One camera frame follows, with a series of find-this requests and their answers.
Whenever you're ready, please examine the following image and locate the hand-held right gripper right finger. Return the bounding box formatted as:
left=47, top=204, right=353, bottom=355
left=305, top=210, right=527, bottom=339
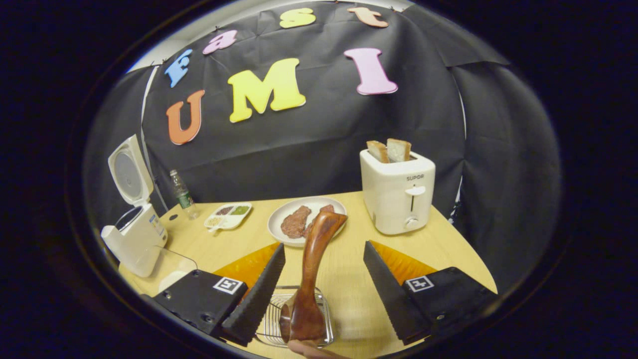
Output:
left=363, top=240, right=499, bottom=346

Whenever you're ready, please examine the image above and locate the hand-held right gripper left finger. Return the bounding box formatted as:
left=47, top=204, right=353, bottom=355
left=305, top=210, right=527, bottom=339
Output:
left=150, top=243, right=287, bottom=347

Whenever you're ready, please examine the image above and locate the wire chopstick holder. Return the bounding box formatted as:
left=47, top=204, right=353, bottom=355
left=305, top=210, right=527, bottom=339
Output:
left=255, top=285, right=335, bottom=349

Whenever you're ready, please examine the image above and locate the brown wooden spoon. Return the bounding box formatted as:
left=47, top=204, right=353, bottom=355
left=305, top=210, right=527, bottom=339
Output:
left=279, top=210, right=348, bottom=344

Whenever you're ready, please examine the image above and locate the white rice cooker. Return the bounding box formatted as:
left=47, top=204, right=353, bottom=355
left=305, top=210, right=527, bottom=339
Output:
left=101, top=134, right=168, bottom=278

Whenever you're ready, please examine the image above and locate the white round plate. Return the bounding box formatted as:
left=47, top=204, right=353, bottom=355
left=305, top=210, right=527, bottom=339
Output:
left=267, top=196, right=348, bottom=248

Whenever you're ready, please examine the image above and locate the white divided bean dish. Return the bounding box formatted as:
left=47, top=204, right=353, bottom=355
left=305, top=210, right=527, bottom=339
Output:
left=204, top=202, right=253, bottom=233

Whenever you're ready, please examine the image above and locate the brown meat piece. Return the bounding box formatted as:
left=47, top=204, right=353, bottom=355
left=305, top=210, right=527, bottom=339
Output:
left=281, top=205, right=312, bottom=239
left=303, top=204, right=335, bottom=239

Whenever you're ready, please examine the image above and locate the white toaster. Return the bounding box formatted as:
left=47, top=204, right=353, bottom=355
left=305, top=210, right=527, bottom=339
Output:
left=359, top=149, right=436, bottom=236

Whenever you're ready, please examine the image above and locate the clear plastic water bottle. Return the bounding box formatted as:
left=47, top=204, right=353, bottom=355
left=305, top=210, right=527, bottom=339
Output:
left=169, top=169, right=200, bottom=220

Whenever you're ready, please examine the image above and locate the toast bread slice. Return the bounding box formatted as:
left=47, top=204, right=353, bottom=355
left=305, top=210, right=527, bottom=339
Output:
left=386, top=138, right=412, bottom=163
left=366, top=140, right=390, bottom=164

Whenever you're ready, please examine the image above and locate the black backdrop cloth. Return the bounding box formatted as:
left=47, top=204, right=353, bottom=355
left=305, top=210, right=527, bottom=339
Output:
left=82, top=0, right=564, bottom=300

